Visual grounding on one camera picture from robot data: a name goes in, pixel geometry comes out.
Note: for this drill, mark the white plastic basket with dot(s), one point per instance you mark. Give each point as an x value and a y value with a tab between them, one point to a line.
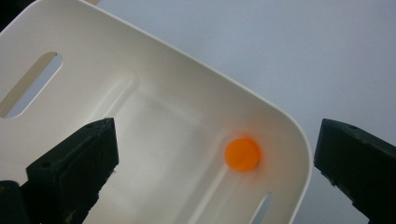
162	109

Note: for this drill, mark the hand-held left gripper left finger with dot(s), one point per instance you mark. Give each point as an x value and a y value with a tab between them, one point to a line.
73	168

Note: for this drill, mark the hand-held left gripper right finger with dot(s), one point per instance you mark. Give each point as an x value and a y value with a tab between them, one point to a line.
358	158

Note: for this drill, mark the orange ping pong ball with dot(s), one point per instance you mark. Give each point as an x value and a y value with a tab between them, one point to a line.
242	155

